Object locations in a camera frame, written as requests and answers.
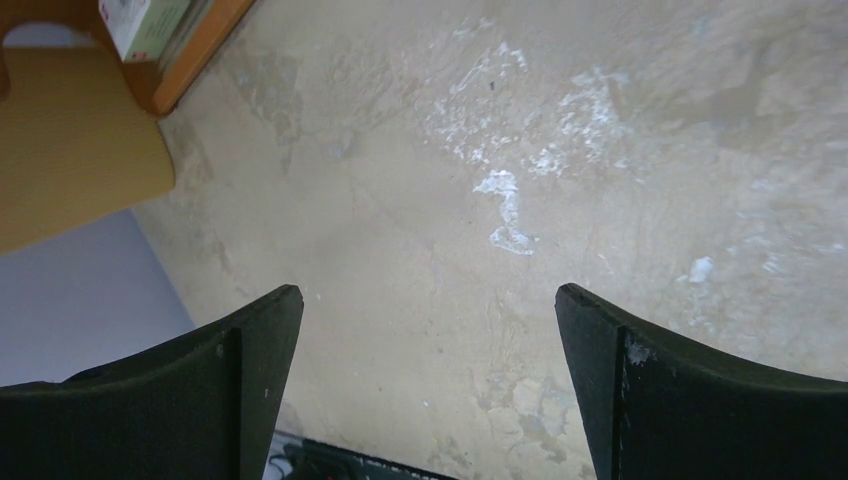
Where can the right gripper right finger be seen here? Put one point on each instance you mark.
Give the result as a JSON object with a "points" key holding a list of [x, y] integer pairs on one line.
{"points": [[657, 405]]}

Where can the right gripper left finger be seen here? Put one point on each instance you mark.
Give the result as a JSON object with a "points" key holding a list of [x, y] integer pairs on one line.
{"points": [[200, 406]]}

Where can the yellow plastic bin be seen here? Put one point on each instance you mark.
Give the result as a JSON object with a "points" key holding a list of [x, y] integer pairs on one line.
{"points": [[75, 146]]}

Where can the wooden shelf rack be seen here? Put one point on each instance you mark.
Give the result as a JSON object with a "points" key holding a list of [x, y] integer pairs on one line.
{"points": [[155, 88]]}

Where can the white staples box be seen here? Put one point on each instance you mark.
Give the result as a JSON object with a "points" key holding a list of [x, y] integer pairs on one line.
{"points": [[141, 29]]}

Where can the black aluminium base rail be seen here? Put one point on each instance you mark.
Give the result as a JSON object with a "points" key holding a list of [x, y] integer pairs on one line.
{"points": [[294, 457]]}

